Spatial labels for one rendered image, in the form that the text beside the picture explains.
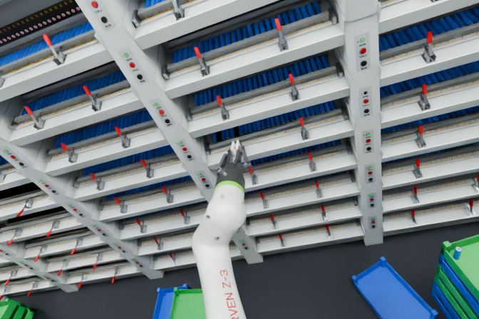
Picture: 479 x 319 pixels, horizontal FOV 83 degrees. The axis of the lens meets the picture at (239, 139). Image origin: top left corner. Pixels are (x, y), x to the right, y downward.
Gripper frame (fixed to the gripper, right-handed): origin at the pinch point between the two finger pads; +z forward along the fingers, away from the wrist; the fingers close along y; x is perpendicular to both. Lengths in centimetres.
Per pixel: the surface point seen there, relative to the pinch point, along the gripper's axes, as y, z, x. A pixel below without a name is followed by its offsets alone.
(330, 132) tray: 36.2, 5.8, -6.7
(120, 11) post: -16, -4, 56
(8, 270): -190, 19, -60
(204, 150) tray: -15.6, 8.8, -2.2
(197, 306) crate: -55, -3, -92
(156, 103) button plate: -20.5, -1.8, 26.4
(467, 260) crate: 71, -19, -59
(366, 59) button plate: 50, 0, 19
